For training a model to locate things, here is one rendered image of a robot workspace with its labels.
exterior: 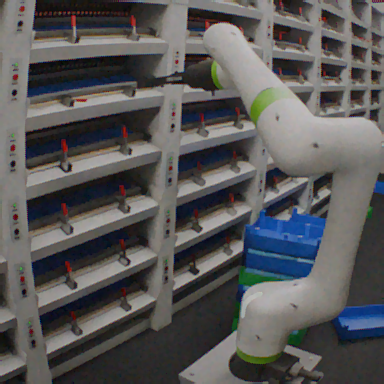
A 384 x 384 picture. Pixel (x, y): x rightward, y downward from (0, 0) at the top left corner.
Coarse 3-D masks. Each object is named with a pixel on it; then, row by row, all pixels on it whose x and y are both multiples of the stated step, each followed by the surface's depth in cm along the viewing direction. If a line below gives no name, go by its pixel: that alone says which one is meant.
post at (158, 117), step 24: (168, 24) 164; (168, 48) 166; (168, 72) 169; (168, 96) 173; (144, 120) 179; (168, 120) 176; (168, 144) 179; (144, 168) 183; (168, 192) 185; (168, 240) 192; (168, 288) 199; (144, 312) 201; (168, 312) 203
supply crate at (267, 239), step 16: (256, 224) 199; (272, 224) 203; (288, 224) 200; (304, 224) 197; (256, 240) 185; (272, 240) 183; (288, 240) 180; (304, 240) 194; (320, 240) 175; (304, 256) 179
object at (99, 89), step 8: (88, 88) 148; (96, 88) 150; (104, 88) 153; (112, 88) 156; (120, 88) 160; (144, 88) 167; (40, 96) 132; (48, 96) 134; (56, 96) 137; (72, 96) 143; (88, 96) 147; (32, 104) 130
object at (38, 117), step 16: (32, 80) 142; (112, 96) 155; (144, 96) 163; (160, 96) 169; (32, 112) 127; (48, 112) 130; (64, 112) 136; (80, 112) 141; (96, 112) 147; (112, 112) 154; (32, 128) 128
